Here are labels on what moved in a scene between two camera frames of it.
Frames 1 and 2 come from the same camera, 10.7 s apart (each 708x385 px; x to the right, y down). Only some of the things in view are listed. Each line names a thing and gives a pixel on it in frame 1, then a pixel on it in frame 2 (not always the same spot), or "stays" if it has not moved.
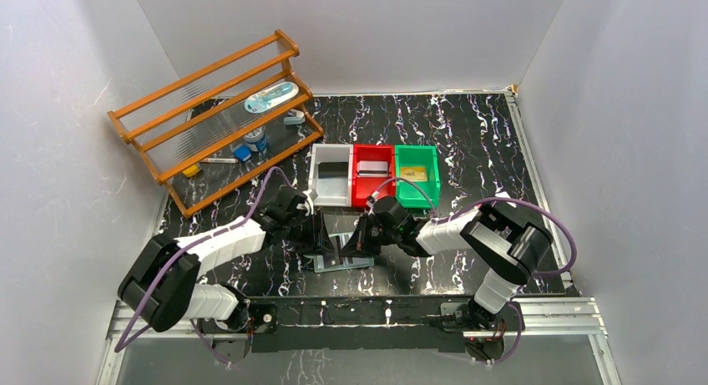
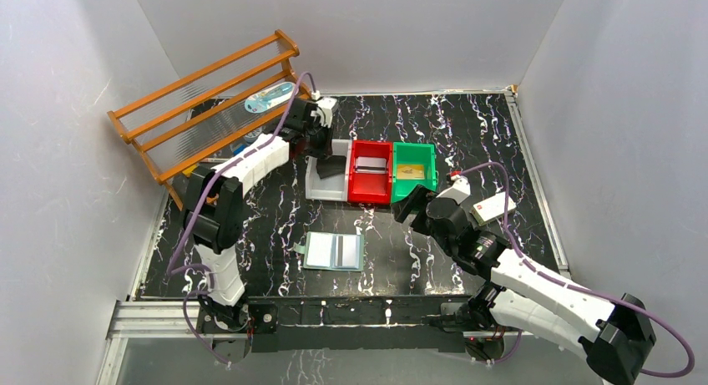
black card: [332, 169] stays
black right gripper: [364, 236] to [419, 206]
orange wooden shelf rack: [223, 127] stays
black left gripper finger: [321, 243] to [321, 143]
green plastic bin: [419, 164] stays
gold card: [415, 174] stays
